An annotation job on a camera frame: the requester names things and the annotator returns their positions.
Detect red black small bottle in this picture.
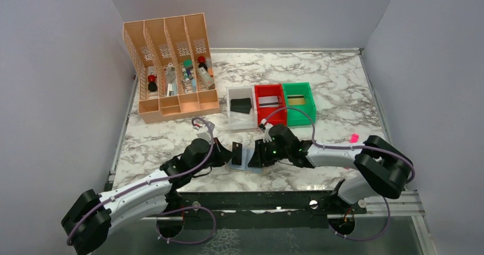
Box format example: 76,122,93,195
197,56,208,70

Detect white plastic bin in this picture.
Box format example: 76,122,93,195
226,86,257,131

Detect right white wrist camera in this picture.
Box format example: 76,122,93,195
258,119,273,143

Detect green plastic bin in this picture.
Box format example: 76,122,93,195
282,82,316,127

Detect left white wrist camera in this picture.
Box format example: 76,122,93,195
193,122,215,143

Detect black metal base rail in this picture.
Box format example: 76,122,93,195
143,187,368,232

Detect purple cable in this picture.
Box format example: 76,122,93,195
259,106,416,242
66,117,219,246

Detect black cards in white bin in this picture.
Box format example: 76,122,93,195
229,98,252,114

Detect white box in organizer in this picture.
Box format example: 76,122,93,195
197,67,215,90

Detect peach desk file organizer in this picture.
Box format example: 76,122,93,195
123,13,220,124

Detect black VIP credit card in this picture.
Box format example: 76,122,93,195
232,142,243,166

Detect gold card in green bin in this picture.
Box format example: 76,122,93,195
287,95,306,106

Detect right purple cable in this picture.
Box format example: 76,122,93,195
259,106,416,242

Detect silver items in organizer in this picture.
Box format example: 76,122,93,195
164,63,178,97

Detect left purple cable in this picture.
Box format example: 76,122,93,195
66,117,219,246

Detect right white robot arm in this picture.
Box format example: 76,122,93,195
248,124,415,213

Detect red plastic bin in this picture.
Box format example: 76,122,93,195
254,84,287,126

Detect pink marker pen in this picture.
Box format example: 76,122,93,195
350,133,360,143

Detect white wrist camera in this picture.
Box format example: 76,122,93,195
258,119,273,143
193,122,215,143

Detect red capped black bottle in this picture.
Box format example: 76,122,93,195
147,74,158,92

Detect green capped tube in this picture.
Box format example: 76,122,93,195
180,59,197,93

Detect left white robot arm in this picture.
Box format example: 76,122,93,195
61,138,232,254

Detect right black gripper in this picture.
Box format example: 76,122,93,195
248,137,291,167

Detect beige card holder wallet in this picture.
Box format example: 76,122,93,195
225,148,268,175

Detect silver card in red bin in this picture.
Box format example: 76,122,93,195
258,96,280,108

